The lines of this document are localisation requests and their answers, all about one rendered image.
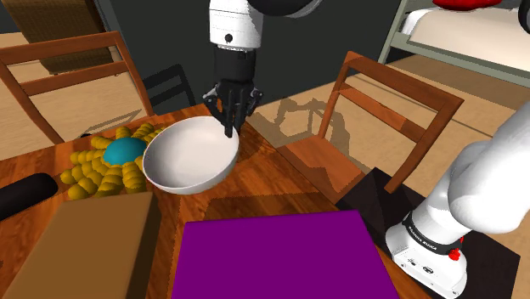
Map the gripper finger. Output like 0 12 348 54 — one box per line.
202 82 235 139
232 82 265 136

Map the white bowl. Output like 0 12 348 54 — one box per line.
142 116 241 196

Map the dark chair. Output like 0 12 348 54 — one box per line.
142 63 198 110

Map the wooden table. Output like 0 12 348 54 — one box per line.
0 103 434 299

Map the wooden chair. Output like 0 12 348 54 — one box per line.
0 30 156 146
274 50 465 205

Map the yellow and teal flower toy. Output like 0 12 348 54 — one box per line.
59 122 165 200

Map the purple flat box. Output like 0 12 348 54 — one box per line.
170 209 401 299

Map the black robot stand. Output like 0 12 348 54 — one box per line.
335 166 522 299

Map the brown cardboard box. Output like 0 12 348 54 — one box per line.
1 191 163 299

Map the black cylinder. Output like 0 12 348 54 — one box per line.
0 172 59 223

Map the red pillow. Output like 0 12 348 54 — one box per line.
431 0 503 12

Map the bed with grey frame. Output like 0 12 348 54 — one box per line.
378 0 530 90

